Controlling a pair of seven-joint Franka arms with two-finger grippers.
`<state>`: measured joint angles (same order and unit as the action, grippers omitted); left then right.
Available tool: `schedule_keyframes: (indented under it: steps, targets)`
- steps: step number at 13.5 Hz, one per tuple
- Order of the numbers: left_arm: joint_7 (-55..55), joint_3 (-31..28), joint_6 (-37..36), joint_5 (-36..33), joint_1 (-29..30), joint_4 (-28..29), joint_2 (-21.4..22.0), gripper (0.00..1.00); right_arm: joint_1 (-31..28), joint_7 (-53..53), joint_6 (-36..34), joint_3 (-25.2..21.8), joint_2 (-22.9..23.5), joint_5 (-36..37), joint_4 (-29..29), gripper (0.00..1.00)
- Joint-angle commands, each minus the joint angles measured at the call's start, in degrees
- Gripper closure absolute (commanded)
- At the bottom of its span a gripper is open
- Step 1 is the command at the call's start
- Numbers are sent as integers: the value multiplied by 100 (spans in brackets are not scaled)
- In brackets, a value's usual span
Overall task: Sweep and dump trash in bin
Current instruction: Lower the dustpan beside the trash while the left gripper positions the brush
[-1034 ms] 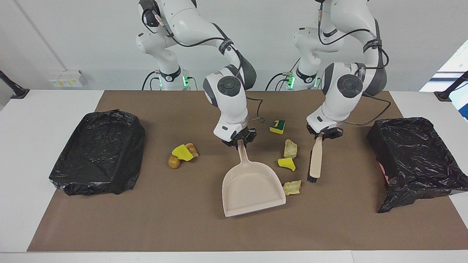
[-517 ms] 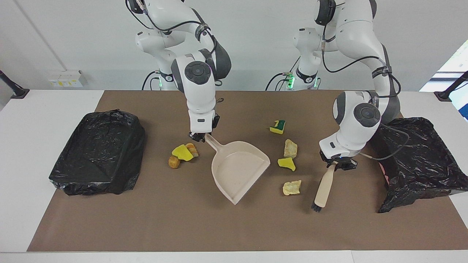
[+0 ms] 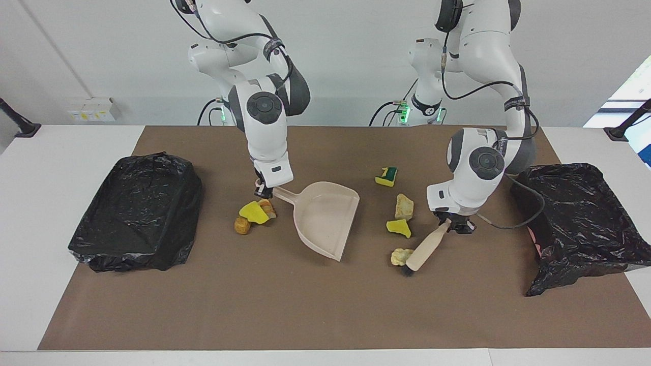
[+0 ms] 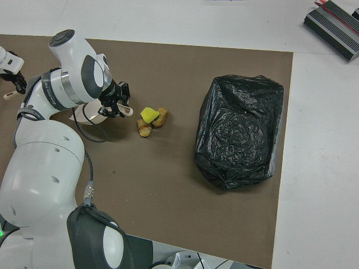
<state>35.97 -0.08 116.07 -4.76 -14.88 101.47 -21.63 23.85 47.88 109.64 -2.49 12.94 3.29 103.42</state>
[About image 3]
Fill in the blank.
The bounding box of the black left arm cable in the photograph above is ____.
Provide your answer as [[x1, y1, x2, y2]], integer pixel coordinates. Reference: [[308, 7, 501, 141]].
[[440, 0, 546, 230]]

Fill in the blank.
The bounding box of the yellow sponge with green pad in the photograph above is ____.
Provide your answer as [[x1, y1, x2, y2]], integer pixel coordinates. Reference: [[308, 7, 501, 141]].
[[375, 166, 398, 188]]

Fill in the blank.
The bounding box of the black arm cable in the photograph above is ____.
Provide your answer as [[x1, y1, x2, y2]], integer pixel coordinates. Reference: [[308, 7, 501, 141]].
[[173, 0, 294, 84], [440, 0, 546, 230]]

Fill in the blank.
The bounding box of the black bag lined pink bin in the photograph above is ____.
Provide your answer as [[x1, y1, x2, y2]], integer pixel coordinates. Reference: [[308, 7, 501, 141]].
[[510, 163, 651, 297]]

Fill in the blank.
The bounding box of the large yellow sponge piece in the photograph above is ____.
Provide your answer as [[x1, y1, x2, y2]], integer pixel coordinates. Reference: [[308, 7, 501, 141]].
[[239, 201, 270, 225]]

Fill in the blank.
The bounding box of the brown table mat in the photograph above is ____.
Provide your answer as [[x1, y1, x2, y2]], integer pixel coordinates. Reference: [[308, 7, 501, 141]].
[[37, 125, 651, 351]]

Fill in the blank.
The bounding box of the beige hand brush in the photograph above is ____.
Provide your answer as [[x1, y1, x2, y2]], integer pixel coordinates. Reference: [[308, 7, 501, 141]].
[[401, 220, 452, 278]]

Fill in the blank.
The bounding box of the bright window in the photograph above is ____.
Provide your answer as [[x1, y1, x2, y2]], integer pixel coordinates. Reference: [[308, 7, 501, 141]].
[[582, 56, 651, 168]]

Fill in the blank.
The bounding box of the beige plastic dustpan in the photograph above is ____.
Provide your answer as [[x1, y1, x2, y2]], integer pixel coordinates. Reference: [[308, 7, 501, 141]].
[[274, 181, 360, 262]]

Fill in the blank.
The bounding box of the black clamp stand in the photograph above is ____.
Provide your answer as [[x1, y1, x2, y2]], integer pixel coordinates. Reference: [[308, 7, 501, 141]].
[[604, 98, 651, 142], [0, 97, 41, 138]]

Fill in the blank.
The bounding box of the yellow sponge wedge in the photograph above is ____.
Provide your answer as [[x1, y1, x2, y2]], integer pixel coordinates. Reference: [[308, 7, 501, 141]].
[[386, 219, 412, 239]]

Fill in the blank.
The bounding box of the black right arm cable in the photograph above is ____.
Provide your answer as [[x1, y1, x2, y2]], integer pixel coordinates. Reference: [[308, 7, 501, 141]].
[[173, 0, 294, 84]]

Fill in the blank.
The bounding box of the black base power cable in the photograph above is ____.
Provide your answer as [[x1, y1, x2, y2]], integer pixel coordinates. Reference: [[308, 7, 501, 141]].
[[369, 79, 419, 126], [197, 98, 224, 126]]

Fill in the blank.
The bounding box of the white wall socket box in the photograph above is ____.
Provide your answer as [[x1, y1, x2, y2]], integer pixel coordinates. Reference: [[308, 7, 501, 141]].
[[66, 98, 116, 123]]

